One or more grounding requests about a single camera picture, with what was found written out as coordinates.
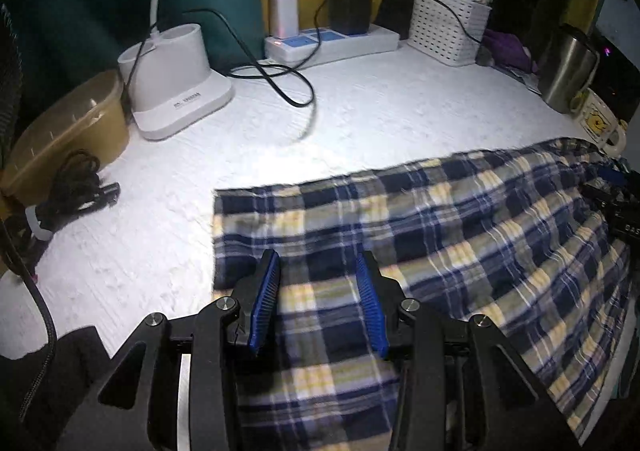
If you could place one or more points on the black cloth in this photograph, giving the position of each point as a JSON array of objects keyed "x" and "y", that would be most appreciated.
[{"x": 80, "y": 361}]

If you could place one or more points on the plaid pants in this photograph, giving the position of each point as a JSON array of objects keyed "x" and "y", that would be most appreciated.
[{"x": 450, "y": 231}]

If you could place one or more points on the steel tumbler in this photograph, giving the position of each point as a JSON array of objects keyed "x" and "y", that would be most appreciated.
[{"x": 565, "y": 71}]

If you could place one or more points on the white plastic basket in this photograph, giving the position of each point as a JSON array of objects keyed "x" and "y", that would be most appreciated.
[{"x": 440, "y": 26}]

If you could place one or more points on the white charger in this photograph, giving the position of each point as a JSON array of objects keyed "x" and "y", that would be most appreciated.
[{"x": 284, "y": 16}]

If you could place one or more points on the purple cloth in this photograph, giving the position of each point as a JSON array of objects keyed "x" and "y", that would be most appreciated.
[{"x": 510, "y": 51}]

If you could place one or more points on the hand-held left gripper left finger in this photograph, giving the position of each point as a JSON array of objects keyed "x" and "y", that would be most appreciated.
[{"x": 262, "y": 306}]

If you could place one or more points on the computer monitor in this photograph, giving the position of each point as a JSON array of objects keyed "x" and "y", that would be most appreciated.
[{"x": 620, "y": 81}]

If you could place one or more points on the cartoon bear mug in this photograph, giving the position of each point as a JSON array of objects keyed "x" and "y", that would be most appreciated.
[{"x": 597, "y": 118}]

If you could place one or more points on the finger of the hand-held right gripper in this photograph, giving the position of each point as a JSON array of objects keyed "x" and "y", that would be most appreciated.
[{"x": 612, "y": 177}]

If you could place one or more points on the black charger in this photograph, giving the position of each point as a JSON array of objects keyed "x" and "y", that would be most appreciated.
[{"x": 350, "y": 8}]

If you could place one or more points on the white lamp base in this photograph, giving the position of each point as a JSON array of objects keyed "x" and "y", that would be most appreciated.
[{"x": 175, "y": 96}]

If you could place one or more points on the white power strip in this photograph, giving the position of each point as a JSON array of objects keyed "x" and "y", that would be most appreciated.
[{"x": 350, "y": 43}]

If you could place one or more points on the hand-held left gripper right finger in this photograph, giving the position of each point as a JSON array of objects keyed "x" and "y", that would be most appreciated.
[{"x": 372, "y": 306}]

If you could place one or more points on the white textured tablecloth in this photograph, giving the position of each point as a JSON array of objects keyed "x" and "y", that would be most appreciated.
[{"x": 350, "y": 106}]

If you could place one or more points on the tan lidded container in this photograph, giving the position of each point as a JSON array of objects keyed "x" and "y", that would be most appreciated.
[{"x": 65, "y": 131}]

